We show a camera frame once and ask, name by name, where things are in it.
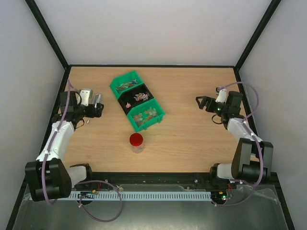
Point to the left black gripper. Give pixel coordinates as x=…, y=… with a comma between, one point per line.
x=99, y=110

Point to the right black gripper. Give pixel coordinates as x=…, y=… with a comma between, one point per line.
x=210, y=104

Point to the metal candy scoop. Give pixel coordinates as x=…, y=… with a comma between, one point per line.
x=97, y=99

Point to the red jar lid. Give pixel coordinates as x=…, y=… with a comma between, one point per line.
x=136, y=139

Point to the clear glass jar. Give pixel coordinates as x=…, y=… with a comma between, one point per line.
x=137, y=147

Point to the green bin star candies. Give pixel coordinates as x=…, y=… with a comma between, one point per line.
x=145, y=115

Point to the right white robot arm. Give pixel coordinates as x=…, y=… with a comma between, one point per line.
x=252, y=161

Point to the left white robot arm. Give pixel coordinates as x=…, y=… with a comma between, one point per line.
x=64, y=124

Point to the green bin wrapped candies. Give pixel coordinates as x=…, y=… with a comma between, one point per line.
x=125, y=82

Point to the black bin lollipops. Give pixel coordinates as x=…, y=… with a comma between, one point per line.
x=133, y=97

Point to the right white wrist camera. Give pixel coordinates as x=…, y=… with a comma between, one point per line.
x=221, y=94

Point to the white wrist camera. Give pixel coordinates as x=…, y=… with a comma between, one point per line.
x=221, y=94
x=85, y=96

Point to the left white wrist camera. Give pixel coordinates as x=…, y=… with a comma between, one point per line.
x=85, y=96

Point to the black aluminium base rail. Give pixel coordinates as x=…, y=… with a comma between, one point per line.
x=202, y=180

